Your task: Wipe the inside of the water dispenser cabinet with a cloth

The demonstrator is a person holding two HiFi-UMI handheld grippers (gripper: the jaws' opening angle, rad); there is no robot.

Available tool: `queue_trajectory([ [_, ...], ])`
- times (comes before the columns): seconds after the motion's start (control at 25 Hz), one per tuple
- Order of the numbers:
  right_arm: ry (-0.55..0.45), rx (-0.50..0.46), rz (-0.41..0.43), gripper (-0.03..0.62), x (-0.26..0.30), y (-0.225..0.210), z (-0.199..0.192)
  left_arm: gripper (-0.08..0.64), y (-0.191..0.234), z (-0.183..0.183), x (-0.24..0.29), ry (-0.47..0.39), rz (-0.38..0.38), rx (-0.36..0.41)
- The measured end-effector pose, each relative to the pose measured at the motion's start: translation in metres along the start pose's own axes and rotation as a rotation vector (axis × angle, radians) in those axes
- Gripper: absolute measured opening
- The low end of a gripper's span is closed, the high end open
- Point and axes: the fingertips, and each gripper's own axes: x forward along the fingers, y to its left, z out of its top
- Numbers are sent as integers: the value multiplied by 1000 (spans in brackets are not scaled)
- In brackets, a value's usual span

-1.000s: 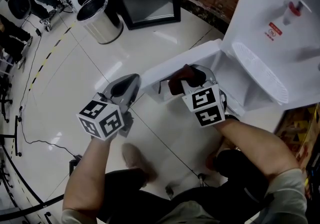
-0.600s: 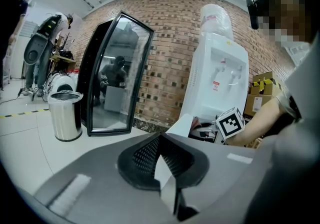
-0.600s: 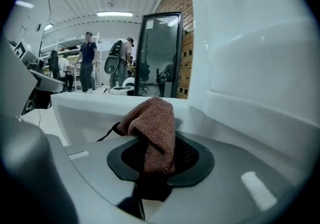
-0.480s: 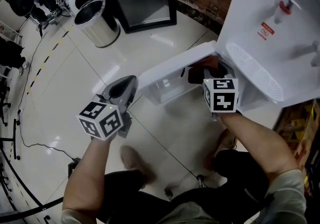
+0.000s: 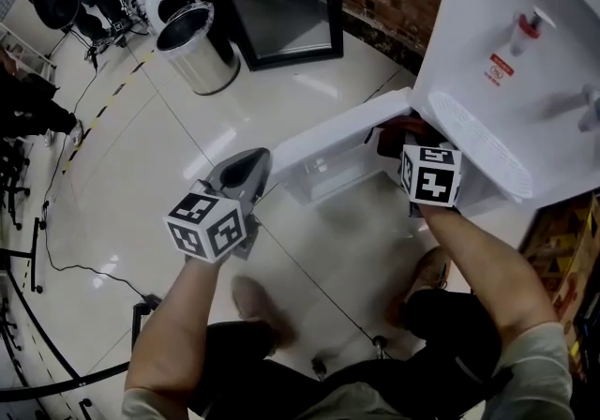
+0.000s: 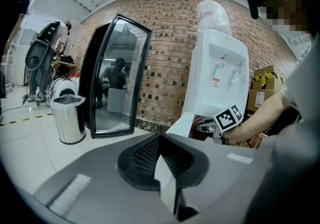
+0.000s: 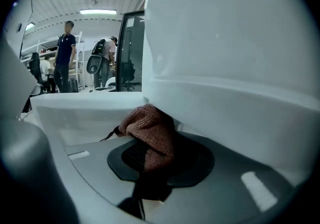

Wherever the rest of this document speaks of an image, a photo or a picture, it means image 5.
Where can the person's left beige shoe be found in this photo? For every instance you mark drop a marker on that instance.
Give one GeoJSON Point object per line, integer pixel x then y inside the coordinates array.
{"type": "Point", "coordinates": [260, 310]}

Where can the white drip tray grille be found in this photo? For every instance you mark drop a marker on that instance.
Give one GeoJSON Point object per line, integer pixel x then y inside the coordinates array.
{"type": "Point", "coordinates": [483, 146]}

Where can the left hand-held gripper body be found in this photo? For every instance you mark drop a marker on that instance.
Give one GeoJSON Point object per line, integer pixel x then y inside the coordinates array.
{"type": "Point", "coordinates": [206, 228]}

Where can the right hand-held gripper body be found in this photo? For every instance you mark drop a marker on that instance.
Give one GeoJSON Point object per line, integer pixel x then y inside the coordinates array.
{"type": "Point", "coordinates": [431, 179]}

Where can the dark red cloth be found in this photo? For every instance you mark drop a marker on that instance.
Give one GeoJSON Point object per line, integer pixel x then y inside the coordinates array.
{"type": "Point", "coordinates": [390, 141]}

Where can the white water dispenser cabinet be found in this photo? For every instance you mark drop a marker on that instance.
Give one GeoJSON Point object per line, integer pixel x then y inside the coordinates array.
{"type": "Point", "coordinates": [473, 24]}

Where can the black curved rail stand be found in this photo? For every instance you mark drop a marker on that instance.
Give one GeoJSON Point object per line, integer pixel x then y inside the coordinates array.
{"type": "Point", "coordinates": [56, 362]}

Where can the person's beige shoe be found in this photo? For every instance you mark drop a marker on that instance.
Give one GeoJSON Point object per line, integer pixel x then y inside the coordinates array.
{"type": "Point", "coordinates": [260, 310]}
{"type": "Point", "coordinates": [429, 273]}

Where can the red water tap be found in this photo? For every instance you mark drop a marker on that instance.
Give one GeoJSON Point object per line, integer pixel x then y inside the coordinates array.
{"type": "Point", "coordinates": [525, 31]}

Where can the person's right forearm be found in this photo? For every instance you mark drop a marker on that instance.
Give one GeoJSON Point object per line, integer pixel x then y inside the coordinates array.
{"type": "Point", "coordinates": [487, 268]}

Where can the person's right beige shoe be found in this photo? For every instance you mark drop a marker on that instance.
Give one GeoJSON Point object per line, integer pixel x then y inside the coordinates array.
{"type": "Point", "coordinates": [429, 273]}

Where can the stool caster base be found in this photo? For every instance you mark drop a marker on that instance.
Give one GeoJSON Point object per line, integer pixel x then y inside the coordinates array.
{"type": "Point", "coordinates": [379, 343]}

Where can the person's black trousers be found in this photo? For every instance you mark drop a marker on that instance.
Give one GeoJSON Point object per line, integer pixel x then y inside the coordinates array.
{"type": "Point", "coordinates": [375, 385]}

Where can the blue water tap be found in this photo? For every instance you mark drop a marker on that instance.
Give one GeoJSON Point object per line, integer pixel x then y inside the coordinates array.
{"type": "Point", "coordinates": [589, 111]}

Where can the person's left forearm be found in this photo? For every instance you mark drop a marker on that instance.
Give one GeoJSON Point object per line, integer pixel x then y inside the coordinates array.
{"type": "Point", "coordinates": [178, 324]}

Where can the red label sticker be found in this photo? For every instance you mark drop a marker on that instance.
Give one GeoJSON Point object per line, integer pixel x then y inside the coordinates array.
{"type": "Point", "coordinates": [498, 70]}

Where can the black framed glass door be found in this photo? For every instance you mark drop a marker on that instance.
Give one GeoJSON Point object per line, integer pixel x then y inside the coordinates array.
{"type": "Point", "coordinates": [281, 1]}

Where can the white cabinet door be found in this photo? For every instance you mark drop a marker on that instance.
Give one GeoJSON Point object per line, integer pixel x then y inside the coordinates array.
{"type": "Point", "coordinates": [328, 146]}

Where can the steel trash bin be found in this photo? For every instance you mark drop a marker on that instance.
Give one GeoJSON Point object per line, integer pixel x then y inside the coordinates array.
{"type": "Point", "coordinates": [201, 52]}

